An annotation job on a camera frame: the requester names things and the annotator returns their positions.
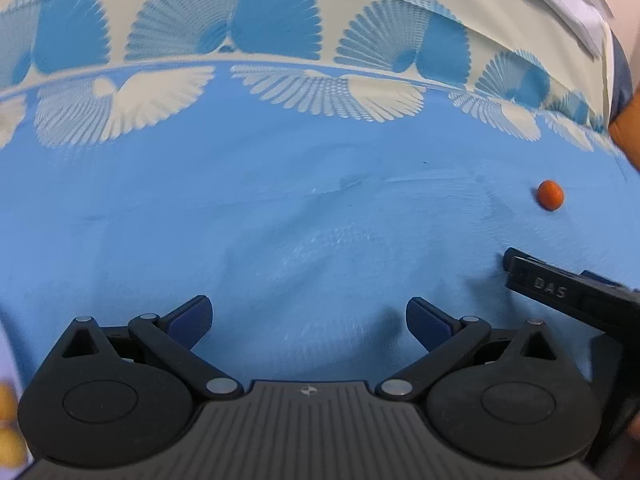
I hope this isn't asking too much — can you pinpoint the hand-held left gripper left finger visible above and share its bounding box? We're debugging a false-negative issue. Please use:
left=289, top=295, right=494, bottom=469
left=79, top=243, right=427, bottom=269
left=37, top=295, right=245, bottom=401

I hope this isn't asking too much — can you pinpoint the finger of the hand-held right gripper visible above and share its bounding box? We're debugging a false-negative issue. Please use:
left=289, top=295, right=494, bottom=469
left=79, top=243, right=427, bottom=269
left=580, top=270, right=640, bottom=295
left=502, top=247, right=640, bottom=347

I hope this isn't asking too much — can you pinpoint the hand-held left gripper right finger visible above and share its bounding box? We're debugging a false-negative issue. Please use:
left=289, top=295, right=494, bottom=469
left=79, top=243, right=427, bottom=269
left=375, top=296, right=583, bottom=401

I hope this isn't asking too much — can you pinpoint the small orange fruit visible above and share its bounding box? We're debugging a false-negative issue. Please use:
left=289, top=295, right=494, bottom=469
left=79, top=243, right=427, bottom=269
left=537, top=180, right=566, bottom=211

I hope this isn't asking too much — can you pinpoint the pale lavender plate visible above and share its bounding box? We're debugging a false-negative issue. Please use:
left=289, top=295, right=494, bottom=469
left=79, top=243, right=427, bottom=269
left=0, top=310, right=37, bottom=477

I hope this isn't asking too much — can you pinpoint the yellow round fruit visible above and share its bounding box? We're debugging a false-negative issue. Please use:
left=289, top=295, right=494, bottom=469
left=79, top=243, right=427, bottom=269
left=0, top=427, right=27, bottom=467

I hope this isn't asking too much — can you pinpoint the orange cushion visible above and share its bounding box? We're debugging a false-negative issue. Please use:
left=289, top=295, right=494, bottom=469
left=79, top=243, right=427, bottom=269
left=607, top=94, right=640, bottom=171

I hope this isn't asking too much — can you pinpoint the blue fan-print blanket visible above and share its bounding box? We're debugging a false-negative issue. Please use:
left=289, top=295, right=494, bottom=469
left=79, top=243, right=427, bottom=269
left=0, top=0, right=640, bottom=411

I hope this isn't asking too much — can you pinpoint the blue sofa armrest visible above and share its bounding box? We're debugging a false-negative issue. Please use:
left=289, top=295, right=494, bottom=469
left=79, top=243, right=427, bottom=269
left=611, top=32, right=634, bottom=113

